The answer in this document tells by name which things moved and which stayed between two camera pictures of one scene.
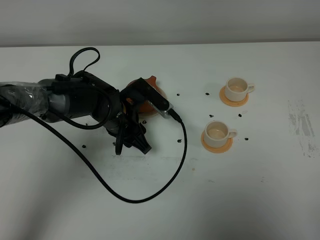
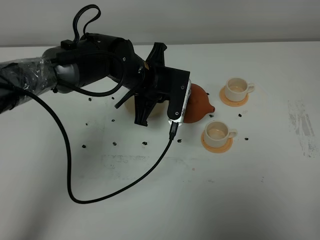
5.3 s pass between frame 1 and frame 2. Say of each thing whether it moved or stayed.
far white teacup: stayed
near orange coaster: stayed
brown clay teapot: moved
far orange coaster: stayed
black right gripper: moved
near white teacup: stayed
